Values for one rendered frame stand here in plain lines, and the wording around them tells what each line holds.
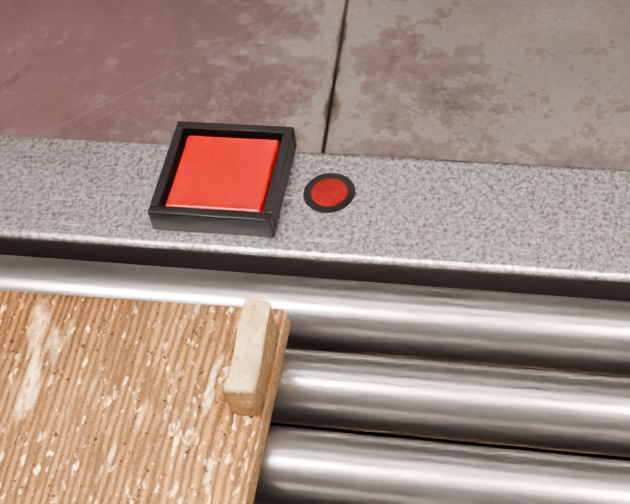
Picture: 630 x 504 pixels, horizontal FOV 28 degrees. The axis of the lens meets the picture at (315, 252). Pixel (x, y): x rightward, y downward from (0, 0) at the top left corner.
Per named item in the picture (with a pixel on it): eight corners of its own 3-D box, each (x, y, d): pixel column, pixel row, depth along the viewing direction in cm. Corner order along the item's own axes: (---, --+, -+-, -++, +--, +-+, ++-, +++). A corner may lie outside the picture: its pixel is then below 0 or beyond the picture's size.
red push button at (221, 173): (191, 148, 80) (187, 133, 79) (282, 153, 79) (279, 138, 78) (168, 220, 77) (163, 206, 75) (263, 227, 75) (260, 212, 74)
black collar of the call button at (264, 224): (182, 138, 81) (177, 120, 79) (297, 144, 79) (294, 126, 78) (152, 230, 76) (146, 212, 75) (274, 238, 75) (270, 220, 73)
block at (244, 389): (250, 324, 68) (242, 294, 66) (283, 326, 68) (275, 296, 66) (229, 417, 65) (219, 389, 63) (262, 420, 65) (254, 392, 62)
